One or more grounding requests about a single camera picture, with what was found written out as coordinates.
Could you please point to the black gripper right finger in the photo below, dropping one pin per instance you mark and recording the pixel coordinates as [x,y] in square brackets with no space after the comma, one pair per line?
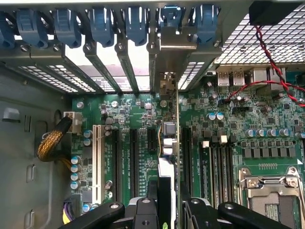
[197,214]

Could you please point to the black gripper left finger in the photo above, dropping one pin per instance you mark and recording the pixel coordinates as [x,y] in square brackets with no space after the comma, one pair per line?
[145,214]

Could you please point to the installed dark RAM stick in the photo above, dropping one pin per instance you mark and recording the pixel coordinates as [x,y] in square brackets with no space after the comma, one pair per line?
[206,176]

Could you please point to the long black expansion slot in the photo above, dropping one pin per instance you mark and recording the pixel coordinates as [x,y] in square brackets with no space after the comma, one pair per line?
[134,162]
[186,162]
[116,167]

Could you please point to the white PCI slot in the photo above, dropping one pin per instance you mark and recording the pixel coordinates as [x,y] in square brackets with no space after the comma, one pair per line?
[97,167]

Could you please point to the metal CPU socket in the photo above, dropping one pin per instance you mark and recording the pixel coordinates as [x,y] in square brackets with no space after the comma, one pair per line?
[267,190]

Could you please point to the short black expansion slot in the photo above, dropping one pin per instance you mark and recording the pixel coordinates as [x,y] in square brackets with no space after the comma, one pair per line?
[152,140]

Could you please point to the green Dell motherboard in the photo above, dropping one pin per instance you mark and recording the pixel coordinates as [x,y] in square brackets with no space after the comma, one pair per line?
[133,112]

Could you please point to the white power connector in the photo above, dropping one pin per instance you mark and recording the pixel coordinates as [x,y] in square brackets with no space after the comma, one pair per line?
[75,122]

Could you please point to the silver rear port block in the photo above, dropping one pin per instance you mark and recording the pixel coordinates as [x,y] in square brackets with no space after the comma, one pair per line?
[276,77]
[238,77]
[260,77]
[224,77]

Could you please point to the open metal PC case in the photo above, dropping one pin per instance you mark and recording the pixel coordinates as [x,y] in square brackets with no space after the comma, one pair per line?
[28,107]

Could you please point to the blue slot latch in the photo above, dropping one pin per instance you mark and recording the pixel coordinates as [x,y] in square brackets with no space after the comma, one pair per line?
[136,26]
[102,27]
[67,28]
[31,27]
[207,26]

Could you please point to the black intrusion switch box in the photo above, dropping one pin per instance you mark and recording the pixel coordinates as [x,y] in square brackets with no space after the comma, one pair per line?
[269,13]

